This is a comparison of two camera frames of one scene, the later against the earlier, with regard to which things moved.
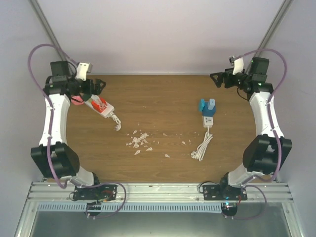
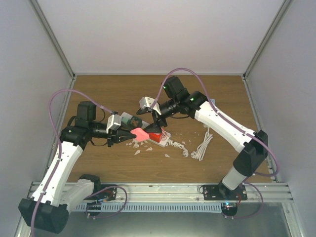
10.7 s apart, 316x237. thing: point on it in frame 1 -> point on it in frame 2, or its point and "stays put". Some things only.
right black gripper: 227,75 -> 155,128
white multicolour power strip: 105,113 -> 166,136
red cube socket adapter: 99,106 -> 155,137
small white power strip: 208,122 stays put
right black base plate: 220,192 stays put
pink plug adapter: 77,99 -> 141,135
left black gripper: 98,90 -> 116,135
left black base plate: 100,193 stays put
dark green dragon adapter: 86,97 -> 133,121
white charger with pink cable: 102,103 -> 165,136
